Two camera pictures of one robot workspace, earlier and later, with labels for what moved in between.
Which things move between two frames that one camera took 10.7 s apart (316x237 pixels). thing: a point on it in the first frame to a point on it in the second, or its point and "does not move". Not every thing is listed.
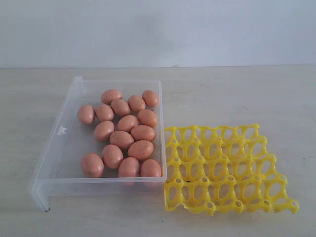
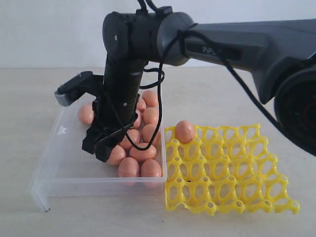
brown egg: [129, 167] does not move
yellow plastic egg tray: [215, 169] does not move
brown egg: [92, 165] to [184, 131]
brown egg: [150, 168] does not move
